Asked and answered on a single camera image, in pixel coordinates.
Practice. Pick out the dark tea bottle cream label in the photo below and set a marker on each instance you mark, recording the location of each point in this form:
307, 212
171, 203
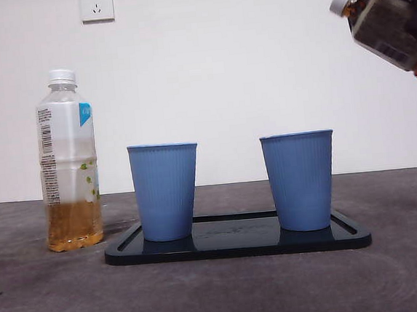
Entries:
379, 26

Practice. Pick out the blue ribbed plastic cup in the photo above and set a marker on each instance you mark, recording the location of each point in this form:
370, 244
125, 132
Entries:
300, 181
165, 192

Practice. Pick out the pale tea bottle white label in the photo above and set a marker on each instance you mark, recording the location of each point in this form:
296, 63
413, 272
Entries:
64, 139

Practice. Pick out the white wall socket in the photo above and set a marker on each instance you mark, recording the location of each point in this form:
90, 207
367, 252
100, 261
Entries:
97, 7

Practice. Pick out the dark rectangular tray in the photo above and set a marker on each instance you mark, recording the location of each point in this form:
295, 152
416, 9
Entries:
238, 249

